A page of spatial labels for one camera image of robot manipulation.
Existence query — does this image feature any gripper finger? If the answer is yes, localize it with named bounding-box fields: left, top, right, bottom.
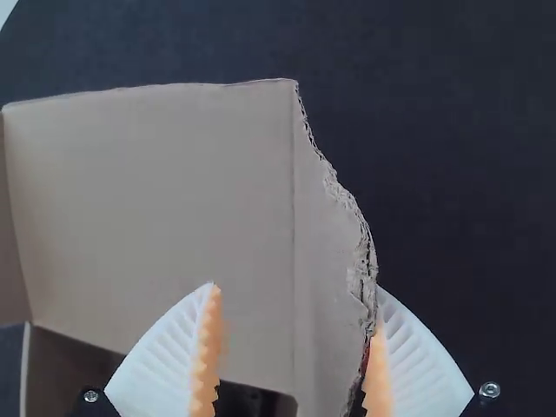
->
left=82, top=281, right=227, bottom=417
left=361, top=286, right=502, bottom=417

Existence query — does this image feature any black square fan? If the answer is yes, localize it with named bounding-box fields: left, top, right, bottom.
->
left=215, top=376, right=301, bottom=417

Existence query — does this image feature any cardboard box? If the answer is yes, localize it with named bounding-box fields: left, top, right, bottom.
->
left=0, top=77, right=380, bottom=417

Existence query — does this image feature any black mat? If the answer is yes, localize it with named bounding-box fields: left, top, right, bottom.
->
left=0, top=0, right=556, bottom=417

